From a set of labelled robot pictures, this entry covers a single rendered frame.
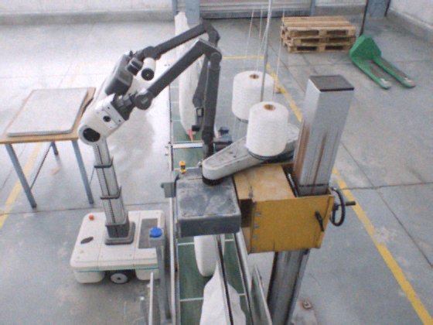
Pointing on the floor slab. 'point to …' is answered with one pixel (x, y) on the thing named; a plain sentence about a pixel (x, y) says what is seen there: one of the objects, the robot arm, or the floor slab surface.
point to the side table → (48, 150)
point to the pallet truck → (366, 52)
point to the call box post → (162, 282)
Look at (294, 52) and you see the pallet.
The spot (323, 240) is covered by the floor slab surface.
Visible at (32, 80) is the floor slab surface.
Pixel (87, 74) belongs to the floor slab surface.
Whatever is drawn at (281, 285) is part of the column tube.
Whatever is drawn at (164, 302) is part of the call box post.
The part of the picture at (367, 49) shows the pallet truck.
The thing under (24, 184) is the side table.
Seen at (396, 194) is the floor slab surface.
